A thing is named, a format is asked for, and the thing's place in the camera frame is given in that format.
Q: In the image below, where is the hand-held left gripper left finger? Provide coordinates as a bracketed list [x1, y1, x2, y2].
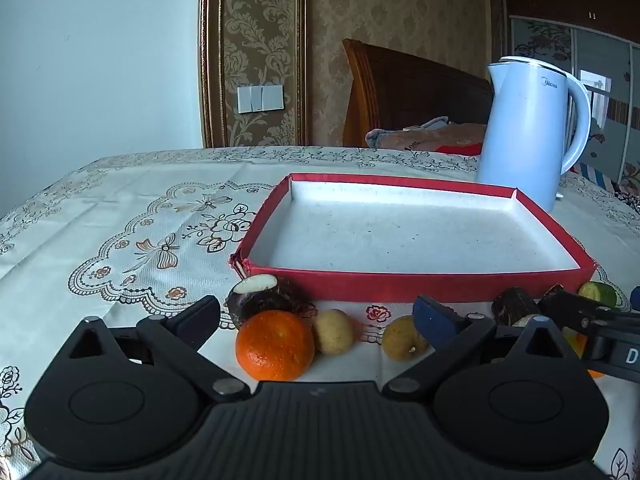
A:
[65, 296, 251, 403]

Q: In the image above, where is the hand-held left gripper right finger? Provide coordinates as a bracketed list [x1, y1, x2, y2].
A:
[382, 295, 576, 402]

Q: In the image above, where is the orange mandarin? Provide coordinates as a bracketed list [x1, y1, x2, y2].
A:
[235, 310, 316, 381]
[562, 329, 606, 379]

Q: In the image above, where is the green cucumber piece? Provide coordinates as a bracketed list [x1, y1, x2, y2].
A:
[577, 282, 619, 309]

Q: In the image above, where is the eggplant chunk with pale stripe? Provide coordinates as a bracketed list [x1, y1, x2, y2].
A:
[492, 287, 542, 328]

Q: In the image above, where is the rounded eggplant end piece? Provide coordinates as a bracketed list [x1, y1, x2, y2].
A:
[225, 274, 318, 332]

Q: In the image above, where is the red shallow cardboard box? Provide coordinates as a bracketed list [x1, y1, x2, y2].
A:
[229, 173, 597, 306]

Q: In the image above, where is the striped bed blanket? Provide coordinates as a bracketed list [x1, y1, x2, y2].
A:
[567, 160, 640, 211]

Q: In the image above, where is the white electric kettle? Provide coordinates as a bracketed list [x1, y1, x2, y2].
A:
[475, 56, 592, 213]

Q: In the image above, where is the pink quilted pillow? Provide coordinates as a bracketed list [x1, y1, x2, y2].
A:
[365, 116, 488, 156]

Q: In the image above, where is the wooden chair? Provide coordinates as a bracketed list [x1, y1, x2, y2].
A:
[342, 38, 493, 148]

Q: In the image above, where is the white wall light switch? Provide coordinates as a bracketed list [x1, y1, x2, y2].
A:
[237, 85, 285, 114]

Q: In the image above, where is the gold wall moulding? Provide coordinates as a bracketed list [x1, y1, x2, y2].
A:
[199, 0, 308, 148]

